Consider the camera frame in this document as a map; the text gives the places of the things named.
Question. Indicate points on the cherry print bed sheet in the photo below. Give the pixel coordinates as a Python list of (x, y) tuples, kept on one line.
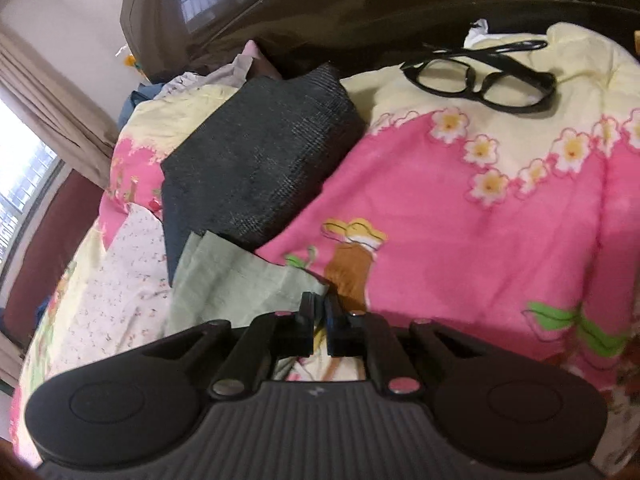
[(117, 302)]

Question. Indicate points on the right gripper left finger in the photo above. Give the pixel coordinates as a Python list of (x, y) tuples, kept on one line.
[(270, 338)]

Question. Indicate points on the beige right curtain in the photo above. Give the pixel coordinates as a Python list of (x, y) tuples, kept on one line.
[(82, 134)]

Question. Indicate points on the maroon sofa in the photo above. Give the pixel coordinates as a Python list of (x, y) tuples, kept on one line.
[(66, 221)]

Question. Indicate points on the barred window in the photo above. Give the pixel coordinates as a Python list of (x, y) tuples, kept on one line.
[(27, 167)]

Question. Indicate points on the blue cloth near headboard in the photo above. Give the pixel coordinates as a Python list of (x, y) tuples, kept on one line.
[(144, 92)]

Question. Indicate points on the yellow snack bag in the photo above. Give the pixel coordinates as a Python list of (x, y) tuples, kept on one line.
[(127, 58)]

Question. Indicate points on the black rimmed glasses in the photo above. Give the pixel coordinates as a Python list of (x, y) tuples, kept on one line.
[(490, 76)]

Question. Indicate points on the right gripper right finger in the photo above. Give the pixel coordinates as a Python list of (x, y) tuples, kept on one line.
[(368, 336)]

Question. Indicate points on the pink yellow cartoon quilt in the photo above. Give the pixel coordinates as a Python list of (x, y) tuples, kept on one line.
[(520, 230)]

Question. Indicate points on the dark knit folded garment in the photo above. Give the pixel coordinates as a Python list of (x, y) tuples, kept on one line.
[(255, 163)]

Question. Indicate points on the dark wooden headboard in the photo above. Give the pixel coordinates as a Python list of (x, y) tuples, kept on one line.
[(169, 37)]

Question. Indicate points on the sage green pants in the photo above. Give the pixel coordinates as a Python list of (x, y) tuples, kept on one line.
[(216, 280)]

